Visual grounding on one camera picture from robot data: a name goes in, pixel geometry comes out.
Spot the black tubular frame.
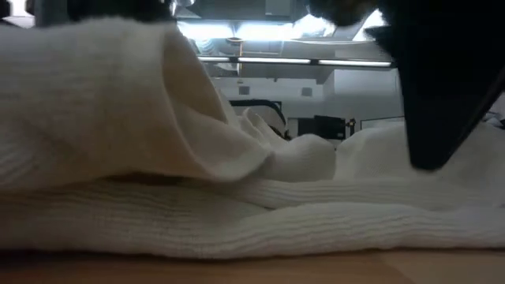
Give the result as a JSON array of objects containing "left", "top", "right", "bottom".
[{"left": 228, "top": 99, "right": 293, "bottom": 141}]

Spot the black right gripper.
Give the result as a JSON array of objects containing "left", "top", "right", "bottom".
[{"left": 365, "top": 0, "right": 505, "bottom": 171}]

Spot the long ceiling strip light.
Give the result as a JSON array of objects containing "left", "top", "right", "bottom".
[{"left": 196, "top": 56, "right": 394, "bottom": 68}]

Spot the ceiling light fixture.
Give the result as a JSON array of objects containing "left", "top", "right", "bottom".
[{"left": 353, "top": 9, "right": 387, "bottom": 42}]

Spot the black monitor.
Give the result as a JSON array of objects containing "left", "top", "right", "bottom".
[{"left": 297, "top": 114, "right": 350, "bottom": 140}]

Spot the plain white towel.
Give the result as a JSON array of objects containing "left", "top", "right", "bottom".
[{"left": 0, "top": 17, "right": 505, "bottom": 260}]

